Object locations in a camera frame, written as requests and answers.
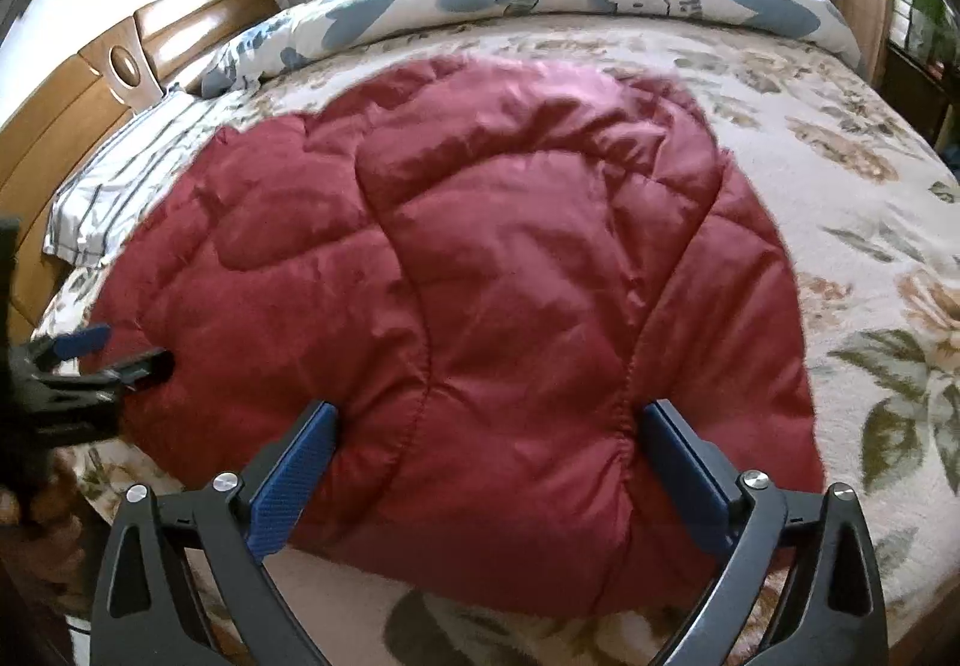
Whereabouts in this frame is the red quilted down jacket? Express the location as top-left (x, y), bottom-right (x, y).
top-left (91, 53), bottom-right (823, 617)

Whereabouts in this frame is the floral fleece bed blanket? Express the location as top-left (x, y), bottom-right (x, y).
top-left (35, 13), bottom-right (960, 666)

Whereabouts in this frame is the wooden headboard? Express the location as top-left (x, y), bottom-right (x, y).
top-left (2, 0), bottom-right (278, 343)

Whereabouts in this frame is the person's left hand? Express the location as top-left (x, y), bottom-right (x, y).
top-left (2, 450), bottom-right (86, 601)

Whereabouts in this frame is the white striped pillow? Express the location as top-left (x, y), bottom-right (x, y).
top-left (43, 89), bottom-right (220, 266)

